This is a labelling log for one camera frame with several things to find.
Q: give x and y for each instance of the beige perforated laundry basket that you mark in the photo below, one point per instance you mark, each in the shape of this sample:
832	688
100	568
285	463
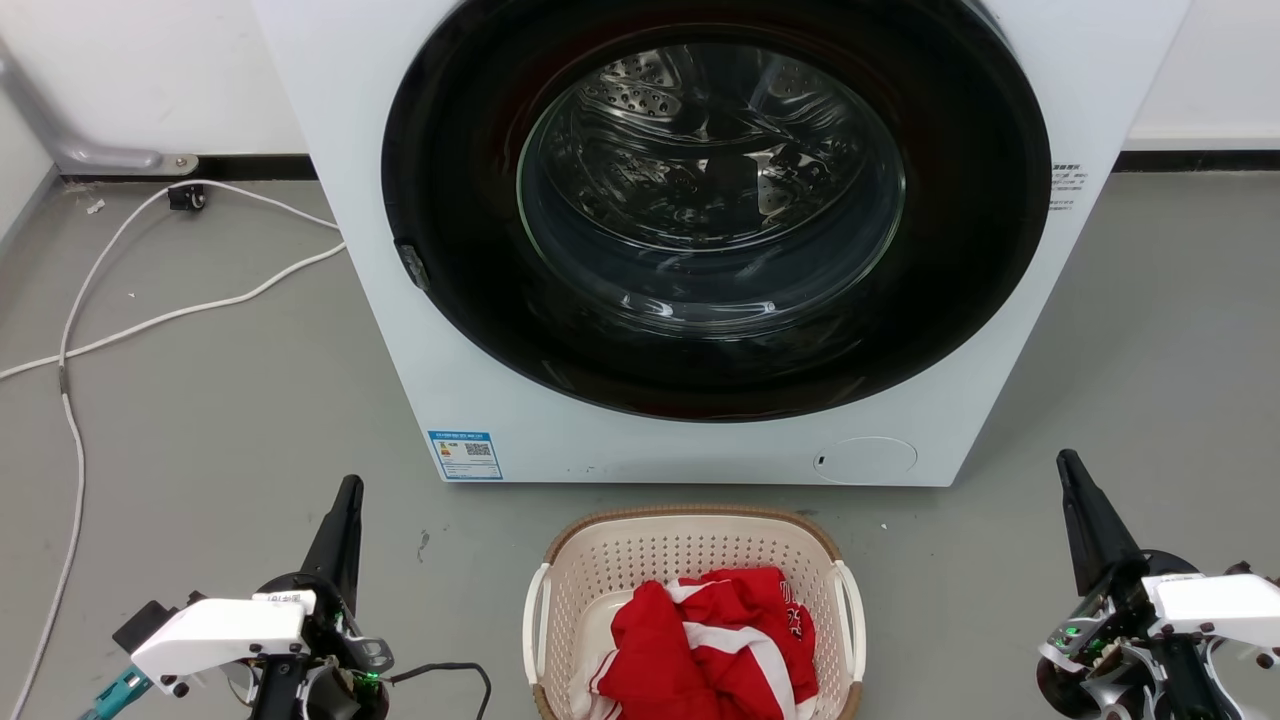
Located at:
620	550

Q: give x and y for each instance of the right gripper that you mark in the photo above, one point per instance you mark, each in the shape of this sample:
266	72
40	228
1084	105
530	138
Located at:
1095	650

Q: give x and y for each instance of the blue energy label sticker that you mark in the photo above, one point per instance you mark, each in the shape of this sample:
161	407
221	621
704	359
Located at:
465	455

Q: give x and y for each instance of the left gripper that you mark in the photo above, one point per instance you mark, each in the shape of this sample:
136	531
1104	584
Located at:
340	655

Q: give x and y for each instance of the black round washer door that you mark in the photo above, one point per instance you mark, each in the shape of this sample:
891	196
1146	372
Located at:
450	150

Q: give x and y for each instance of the grey wall pipe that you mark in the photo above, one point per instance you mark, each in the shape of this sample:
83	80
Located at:
60	140

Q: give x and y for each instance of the white front-load washing machine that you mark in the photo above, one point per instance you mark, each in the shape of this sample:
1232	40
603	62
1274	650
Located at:
330	120

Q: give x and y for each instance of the red and white garment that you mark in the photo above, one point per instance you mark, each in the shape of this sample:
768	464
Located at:
720	650

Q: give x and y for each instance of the teal connector piece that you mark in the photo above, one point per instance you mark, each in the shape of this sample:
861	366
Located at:
108	695

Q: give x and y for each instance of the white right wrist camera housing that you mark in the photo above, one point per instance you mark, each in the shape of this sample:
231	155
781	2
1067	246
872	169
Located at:
1220	600

